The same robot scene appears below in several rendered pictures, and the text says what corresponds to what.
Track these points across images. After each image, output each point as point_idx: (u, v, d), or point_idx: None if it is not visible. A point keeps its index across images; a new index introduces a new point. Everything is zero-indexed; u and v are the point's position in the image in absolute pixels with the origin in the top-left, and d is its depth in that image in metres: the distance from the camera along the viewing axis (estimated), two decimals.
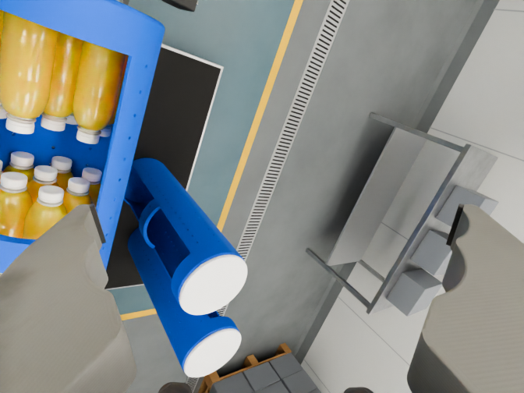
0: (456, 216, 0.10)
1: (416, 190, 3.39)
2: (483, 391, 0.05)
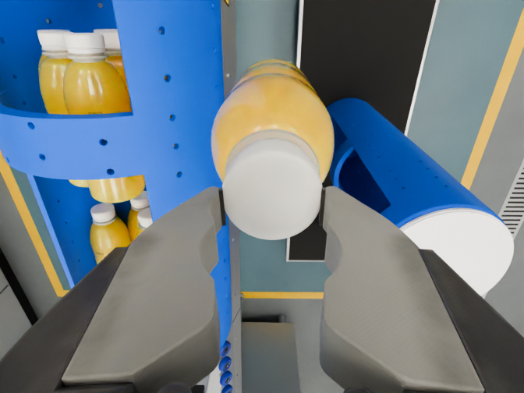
0: (321, 199, 0.12)
1: None
2: (384, 353, 0.06)
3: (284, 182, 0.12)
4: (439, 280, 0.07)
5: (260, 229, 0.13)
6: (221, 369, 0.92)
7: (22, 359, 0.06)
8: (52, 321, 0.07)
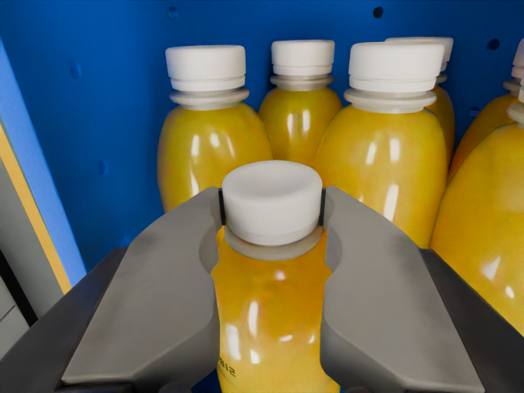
0: (322, 199, 0.12)
1: None
2: (384, 353, 0.06)
3: (281, 170, 0.13)
4: (440, 280, 0.07)
5: (257, 195, 0.11)
6: None
7: (22, 359, 0.06)
8: (52, 321, 0.07)
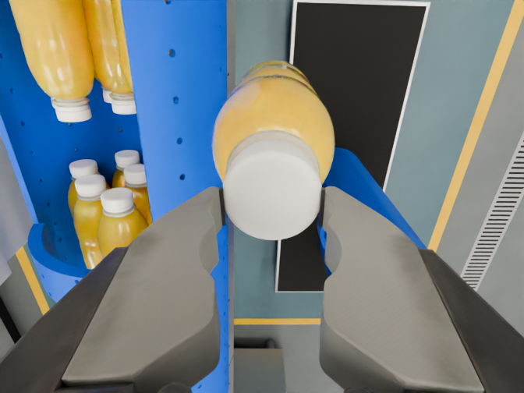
0: (321, 199, 0.12)
1: None
2: (384, 353, 0.06)
3: None
4: (439, 280, 0.07)
5: None
6: None
7: (22, 359, 0.06)
8: (52, 321, 0.07)
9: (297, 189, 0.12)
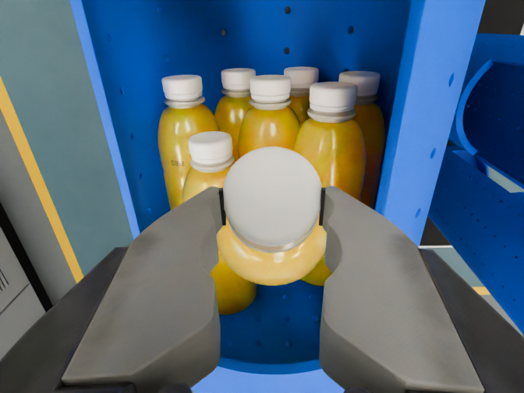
0: (321, 199, 0.12)
1: None
2: (384, 353, 0.06)
3: (216, 135, 0.29)
4: (439, 280, 0.07)
5: (202, 142, 0.27)
6: None
7: (22, 359, 0.06)
8: (52, 321, 0.07)
9: (297, 179, 0.12)
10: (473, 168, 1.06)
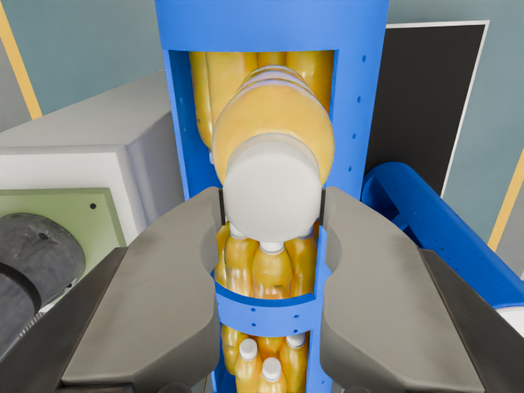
0: (322, 199, 0.12)
1: None
2: (384, 353, 0.06)
3: (250, 343, 0.71)
4: (439, 280, 0.07)
5: (246, 351, 0.69)
6: None
7: (22, 359, 0.06)
8: (52, 321, 0.07)
9: (276, 363, 0.66)
10: None
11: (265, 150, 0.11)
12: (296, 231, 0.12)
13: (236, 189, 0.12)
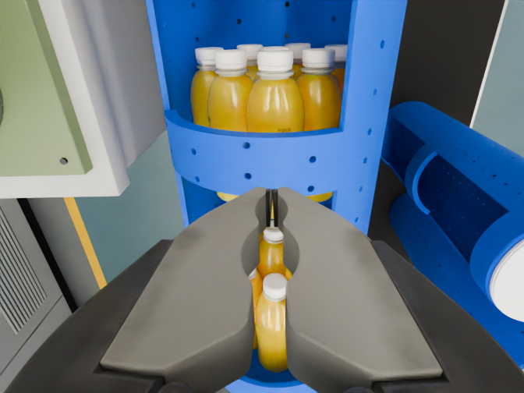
0: (274, 200, 0.12)
1: None
2: (349, 349, 0.06)
3: None
4: (391, 269, 0.08)
5: None
6: None
7: (69, 336, 0.06)
8: (98, 304, 0.07)
9: (281, 278, 0.50)
10: None
11: None
12: None
13: None
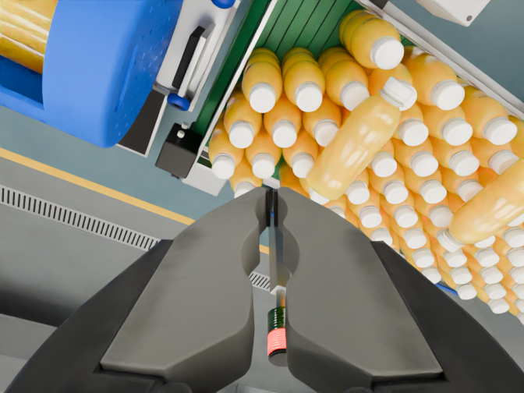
0: (274, 200, 0.12)
1: (1, 375, 2.68)
2: (349, 349, 0.06)
3: None
4: (391, 269, 0.08)
5: None
6: None
7: (69, 336, 0.06)
8: (98, 304, 0.07)
9: None
10: None
11: None
12: None
13: None
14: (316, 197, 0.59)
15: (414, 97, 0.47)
